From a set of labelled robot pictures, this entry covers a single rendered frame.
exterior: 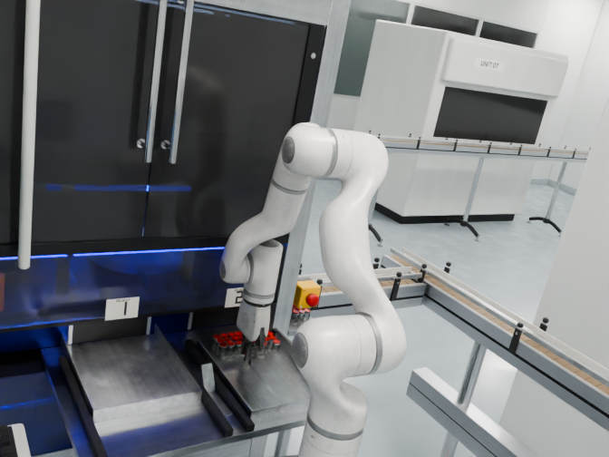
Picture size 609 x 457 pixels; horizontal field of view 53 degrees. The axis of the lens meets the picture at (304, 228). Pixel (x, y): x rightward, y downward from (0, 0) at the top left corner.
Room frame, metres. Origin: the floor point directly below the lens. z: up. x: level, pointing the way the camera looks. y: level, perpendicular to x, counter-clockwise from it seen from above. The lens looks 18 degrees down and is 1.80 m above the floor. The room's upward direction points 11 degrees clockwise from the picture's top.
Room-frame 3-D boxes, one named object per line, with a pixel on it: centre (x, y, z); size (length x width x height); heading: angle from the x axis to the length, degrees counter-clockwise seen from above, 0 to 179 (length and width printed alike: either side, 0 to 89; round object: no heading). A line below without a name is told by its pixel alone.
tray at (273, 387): (1.46, 0.03, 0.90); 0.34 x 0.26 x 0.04; 35
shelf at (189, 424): (1.39, 0.20, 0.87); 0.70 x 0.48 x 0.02; 125
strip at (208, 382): (1.31, 0.14, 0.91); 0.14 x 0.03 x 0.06; 36
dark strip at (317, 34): (1.69, 0.06, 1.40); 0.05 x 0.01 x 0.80; 125
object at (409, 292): (2.07, -0.19, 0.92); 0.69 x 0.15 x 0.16; 125
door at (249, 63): (1.58, 0.22, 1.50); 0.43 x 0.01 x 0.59; 125
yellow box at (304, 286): (1.79, -0.04, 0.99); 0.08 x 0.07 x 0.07; 35
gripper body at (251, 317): (1.48, 0.09, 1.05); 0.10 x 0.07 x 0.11; 35
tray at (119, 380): (1.35, 0.38, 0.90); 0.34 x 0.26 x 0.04; 35
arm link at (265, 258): (1.47, 0.09, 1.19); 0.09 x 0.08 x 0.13; 119
